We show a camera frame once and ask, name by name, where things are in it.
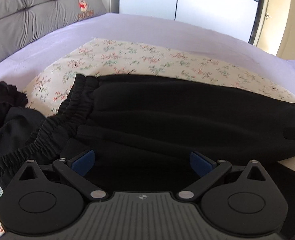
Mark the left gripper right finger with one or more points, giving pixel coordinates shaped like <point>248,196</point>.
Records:
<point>209,172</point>

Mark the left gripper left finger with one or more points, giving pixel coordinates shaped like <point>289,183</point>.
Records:
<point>74,170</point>

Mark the black pants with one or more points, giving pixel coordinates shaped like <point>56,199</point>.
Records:
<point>143,129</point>

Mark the black garment pile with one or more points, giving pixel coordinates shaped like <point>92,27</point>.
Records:
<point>17,122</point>

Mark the floral cream blanket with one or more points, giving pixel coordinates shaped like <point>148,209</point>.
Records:
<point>251,201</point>

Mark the cream room door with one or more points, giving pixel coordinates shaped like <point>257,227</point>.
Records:
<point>270,32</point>

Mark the white sliding wardrobe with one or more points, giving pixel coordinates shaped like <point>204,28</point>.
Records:
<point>231,17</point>

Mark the lavender bed sheet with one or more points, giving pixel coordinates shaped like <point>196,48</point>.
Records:
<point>26,64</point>

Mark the grey Pooh cushion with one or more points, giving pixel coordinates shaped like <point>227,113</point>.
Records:
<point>22,22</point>

